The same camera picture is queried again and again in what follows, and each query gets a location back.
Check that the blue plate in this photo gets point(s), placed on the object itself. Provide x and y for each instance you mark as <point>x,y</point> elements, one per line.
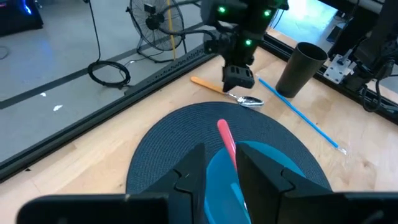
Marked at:
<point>220,186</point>

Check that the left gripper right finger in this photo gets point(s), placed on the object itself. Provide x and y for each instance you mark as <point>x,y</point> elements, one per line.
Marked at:
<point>261,180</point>

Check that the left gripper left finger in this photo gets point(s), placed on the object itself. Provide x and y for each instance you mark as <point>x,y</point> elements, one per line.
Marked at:
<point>191,174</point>

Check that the black box with blue light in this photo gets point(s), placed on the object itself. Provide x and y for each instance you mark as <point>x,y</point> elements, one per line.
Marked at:
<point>15,17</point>

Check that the black table frame rail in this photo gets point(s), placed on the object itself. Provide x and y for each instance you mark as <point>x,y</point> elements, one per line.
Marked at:
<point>93,115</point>

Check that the dark round woven placemat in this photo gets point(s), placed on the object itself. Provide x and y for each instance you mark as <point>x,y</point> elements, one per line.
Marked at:
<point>174,133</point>

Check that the blue wrapped straw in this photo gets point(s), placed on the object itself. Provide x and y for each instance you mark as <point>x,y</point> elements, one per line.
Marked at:
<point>298,113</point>

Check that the black floor fan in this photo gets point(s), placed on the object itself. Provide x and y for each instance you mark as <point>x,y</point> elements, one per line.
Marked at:
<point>155,25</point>

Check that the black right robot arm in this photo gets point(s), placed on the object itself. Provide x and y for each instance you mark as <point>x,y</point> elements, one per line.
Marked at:
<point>242,17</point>

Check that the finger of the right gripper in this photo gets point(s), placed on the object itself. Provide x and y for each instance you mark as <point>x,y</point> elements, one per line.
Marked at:
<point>244,76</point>
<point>227,77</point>

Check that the black tall cup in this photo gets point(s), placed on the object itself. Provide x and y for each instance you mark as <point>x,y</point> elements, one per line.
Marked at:
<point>298,74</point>

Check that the silver metal bracket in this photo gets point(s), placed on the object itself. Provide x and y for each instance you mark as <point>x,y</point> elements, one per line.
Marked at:
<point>337,70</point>

